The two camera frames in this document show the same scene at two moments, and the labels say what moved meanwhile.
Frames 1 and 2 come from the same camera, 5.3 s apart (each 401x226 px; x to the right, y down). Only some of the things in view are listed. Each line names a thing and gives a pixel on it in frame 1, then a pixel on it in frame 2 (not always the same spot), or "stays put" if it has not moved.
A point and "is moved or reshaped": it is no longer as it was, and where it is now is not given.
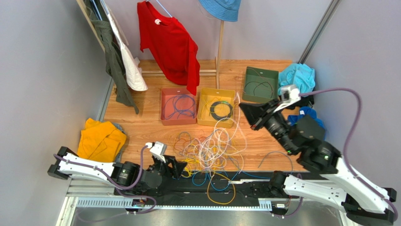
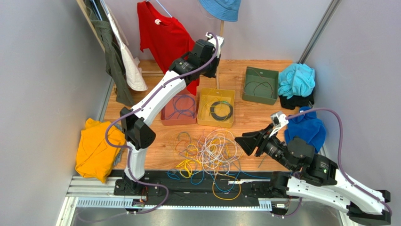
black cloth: (303, 101) stays put
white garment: (133, 70) stays put
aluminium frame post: (332, 7) stays put
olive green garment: (115, 62) stays put
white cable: (225, 146) is moved or reshaped
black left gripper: (178, 166) → (212, 74)
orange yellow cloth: (100, 141) stays put
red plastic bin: (178, 106) stays put
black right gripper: (265, 114) → (260, 143)
